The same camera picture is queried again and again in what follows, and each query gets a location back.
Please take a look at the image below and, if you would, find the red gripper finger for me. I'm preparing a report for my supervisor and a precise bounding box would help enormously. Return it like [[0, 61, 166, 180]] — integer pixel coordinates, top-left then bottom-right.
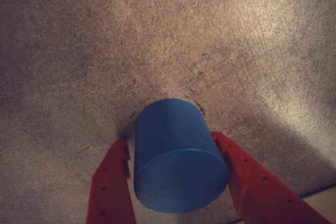
[[86, 139, 136, 224], [209, 131, 334, 224]]

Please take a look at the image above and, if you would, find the blue cylinder block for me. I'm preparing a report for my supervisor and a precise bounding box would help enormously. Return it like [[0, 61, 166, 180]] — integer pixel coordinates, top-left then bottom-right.
[[133, 98, 230, 215]]

